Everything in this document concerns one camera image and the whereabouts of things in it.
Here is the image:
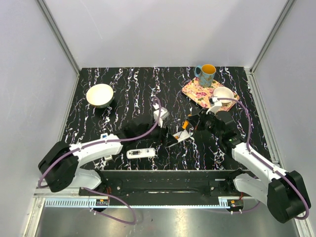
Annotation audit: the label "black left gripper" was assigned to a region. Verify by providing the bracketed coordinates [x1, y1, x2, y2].
[137, 118, 178, 148]

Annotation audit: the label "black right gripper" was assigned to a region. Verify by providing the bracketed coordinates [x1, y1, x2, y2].
[187, 108, 222, 139]

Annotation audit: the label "white remote orange compartment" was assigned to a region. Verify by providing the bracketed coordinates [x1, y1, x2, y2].
[173, 130, 191, 143]

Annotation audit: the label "white remote black batteries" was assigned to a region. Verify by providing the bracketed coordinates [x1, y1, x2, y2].
[126, 148, 156, 159]

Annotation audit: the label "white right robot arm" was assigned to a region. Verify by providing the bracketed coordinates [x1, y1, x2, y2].
[186, 111, 311, 223]

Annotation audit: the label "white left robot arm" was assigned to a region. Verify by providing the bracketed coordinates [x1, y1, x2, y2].
[38, 122, 180, 195]

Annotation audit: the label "white remote blue battery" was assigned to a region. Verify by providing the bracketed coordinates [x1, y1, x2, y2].
[100, 133, 113, 161]

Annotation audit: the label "small white cup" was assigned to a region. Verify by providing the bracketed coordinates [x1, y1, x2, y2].
[213, 86, 234, 105]

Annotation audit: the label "blue floral mug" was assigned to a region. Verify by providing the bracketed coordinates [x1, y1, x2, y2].
[194, 64, 216, 87]

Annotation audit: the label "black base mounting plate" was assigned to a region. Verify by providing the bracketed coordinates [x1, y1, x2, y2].
[91, 169, 245, 197]

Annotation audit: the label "cream ceramic bowl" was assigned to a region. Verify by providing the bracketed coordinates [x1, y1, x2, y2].
[86, 83, 114, 108]

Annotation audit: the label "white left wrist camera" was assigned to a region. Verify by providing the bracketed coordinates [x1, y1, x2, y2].
[153, 104, 169, 127]

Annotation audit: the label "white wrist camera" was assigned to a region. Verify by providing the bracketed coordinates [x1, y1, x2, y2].
[206, 97, 222, 115]
[153, 104, 169, 127]

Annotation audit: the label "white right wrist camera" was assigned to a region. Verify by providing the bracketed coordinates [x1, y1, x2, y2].
[206, 97, 222, 115]

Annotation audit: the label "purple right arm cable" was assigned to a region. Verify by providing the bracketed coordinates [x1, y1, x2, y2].
[217, 98, 311, 220]

